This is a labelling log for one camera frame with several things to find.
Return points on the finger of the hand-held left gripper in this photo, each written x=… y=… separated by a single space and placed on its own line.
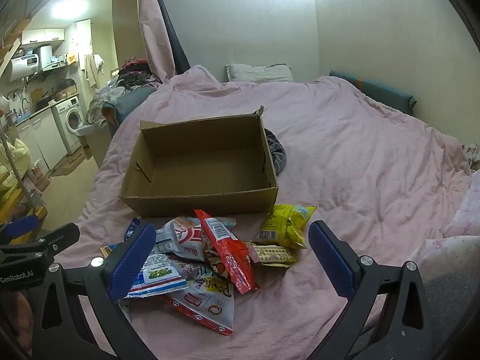
x=56 y=238
x=20 y=227

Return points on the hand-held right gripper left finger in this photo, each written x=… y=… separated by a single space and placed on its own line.
x=131 y=262

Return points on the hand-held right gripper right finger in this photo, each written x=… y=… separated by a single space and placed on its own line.
x=332 y=262

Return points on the blue white snack packet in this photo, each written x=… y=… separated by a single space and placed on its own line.
x=157 y=273

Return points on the small blue snack packet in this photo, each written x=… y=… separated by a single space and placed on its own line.
x=131 y=228

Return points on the beige biscuit packet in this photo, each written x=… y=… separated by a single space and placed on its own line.
x=275 y=255

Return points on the white red-striped snack packet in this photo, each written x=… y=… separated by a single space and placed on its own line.
x=183 y=236

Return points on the yellow snack packet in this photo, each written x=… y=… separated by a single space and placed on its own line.
x=285 y=225

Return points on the red cartoon snack packet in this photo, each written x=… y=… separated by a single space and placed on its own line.
x=225 y=255

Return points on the brown cardboard box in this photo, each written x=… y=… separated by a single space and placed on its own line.
x=202 y=165

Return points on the wooden railing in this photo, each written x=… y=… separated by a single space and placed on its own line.
x=9 y=198

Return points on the pale yellow duvet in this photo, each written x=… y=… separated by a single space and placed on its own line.
x=13 y=161

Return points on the brown floor rug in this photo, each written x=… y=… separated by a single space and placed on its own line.
x=73 y=163

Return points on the white base cabinet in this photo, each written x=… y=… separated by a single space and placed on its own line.
x=37 y=138

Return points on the pink blanket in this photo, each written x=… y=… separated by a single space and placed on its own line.
x=356 y=165

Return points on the white basin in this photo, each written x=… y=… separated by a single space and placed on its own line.
x=86 y=129

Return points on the white washing machine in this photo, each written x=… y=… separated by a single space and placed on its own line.
x=69 y=123

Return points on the dark grey cloth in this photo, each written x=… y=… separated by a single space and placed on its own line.
x=446 y=292

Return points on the grey striped cloth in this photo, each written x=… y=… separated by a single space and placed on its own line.
x=275 y=152

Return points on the pink patterned pillow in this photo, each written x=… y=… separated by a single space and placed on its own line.
x=461 y=232

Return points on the white water heater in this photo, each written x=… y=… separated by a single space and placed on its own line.
x=22 y=65

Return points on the hanging white towel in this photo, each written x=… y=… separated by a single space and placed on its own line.
x=92 y=69

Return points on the teal headboard cushion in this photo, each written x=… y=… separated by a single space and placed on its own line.
x=375 y=90

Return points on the pile of clothes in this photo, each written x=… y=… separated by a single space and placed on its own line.
x=131 y=75

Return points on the grey pillow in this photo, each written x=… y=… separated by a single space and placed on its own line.
x=258 y=72

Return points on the hanging pink cloth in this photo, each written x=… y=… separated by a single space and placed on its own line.
x=153 y=26

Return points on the white wall cabinet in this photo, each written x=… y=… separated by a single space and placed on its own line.
x=43 y=35

